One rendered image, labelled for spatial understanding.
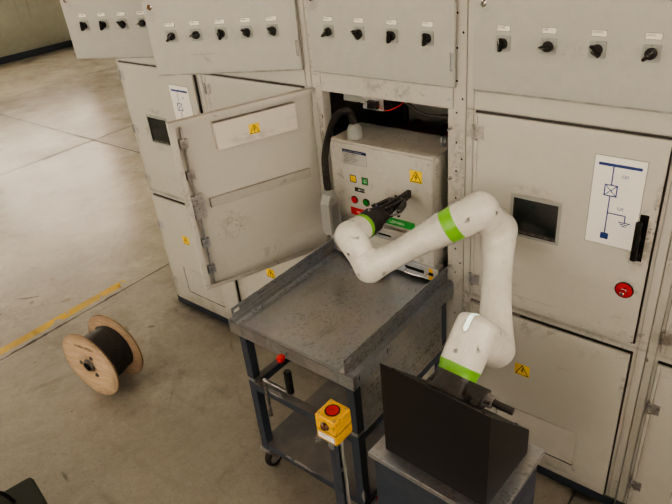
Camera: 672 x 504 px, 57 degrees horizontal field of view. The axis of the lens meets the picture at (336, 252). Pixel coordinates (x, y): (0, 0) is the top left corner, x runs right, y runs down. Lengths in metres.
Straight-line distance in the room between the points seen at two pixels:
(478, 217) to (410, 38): 0.67
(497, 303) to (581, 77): 0.72
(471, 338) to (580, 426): 0.95
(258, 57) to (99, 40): 0.99
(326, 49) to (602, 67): 1.03
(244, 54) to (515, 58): 1.11
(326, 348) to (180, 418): 1.32
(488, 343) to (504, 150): 0.68
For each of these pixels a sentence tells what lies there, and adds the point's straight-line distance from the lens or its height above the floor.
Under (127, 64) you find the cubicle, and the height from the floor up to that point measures 1.57.
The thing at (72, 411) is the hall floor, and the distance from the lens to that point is 3.68.
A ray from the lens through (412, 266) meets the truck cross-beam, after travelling 2.56.
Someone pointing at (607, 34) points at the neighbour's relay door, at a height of 1.85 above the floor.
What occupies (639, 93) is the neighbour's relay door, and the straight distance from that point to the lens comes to 1.98.
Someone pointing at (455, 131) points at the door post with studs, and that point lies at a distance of 2.27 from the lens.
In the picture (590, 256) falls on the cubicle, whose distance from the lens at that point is 2.23.
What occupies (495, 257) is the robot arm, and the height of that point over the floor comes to 1.19.
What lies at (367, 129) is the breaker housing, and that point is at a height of 1.39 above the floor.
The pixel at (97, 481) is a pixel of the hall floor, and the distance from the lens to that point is 3.26.
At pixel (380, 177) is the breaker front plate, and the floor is 1.27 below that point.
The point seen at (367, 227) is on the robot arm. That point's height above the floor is 1.25.
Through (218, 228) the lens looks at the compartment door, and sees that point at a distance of 2.63.
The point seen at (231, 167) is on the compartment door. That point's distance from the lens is 2.56.
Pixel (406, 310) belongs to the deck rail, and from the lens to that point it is 2.35.
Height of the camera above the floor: 2.27
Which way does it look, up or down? 30 degrees down
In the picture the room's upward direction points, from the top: 6 degrees counter-clockwise
